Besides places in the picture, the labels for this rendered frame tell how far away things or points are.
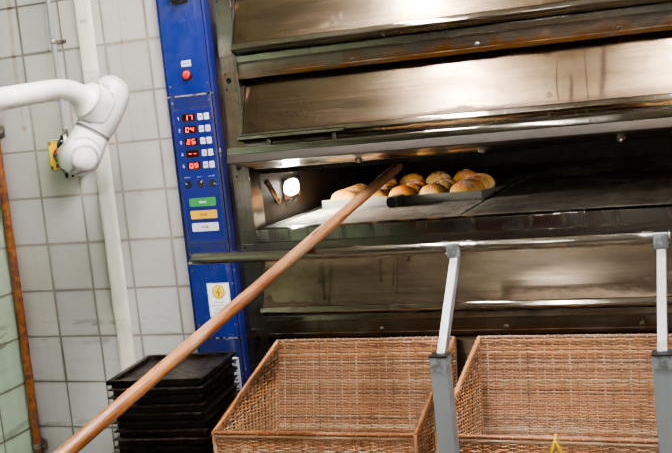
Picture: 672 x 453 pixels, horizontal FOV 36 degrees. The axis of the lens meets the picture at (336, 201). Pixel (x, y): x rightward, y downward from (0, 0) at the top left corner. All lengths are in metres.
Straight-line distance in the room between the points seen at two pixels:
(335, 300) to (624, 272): 0.82
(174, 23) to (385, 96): 0.68
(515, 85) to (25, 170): 1.61
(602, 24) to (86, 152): 1.40
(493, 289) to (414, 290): 0.23
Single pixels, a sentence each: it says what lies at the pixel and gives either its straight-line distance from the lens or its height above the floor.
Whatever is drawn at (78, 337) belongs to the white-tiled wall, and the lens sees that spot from 3.52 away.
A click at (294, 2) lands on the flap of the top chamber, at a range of 3.05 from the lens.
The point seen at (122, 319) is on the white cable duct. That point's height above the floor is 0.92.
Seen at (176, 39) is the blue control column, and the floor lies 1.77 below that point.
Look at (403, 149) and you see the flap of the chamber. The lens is 2.78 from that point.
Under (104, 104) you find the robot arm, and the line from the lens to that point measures 2.91.
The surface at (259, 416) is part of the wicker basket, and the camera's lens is 3.01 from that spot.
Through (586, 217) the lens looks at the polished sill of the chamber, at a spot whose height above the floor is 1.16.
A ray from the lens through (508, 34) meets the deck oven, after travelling 2.85.
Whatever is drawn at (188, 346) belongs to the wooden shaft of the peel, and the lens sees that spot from 2.25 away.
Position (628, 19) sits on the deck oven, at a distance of 2.81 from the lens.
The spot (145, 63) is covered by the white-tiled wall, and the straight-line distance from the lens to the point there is 3.25.
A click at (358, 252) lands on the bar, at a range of 2.61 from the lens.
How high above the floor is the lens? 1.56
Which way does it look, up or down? 6 degrees down
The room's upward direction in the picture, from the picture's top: 6 degrees counter-clockwise
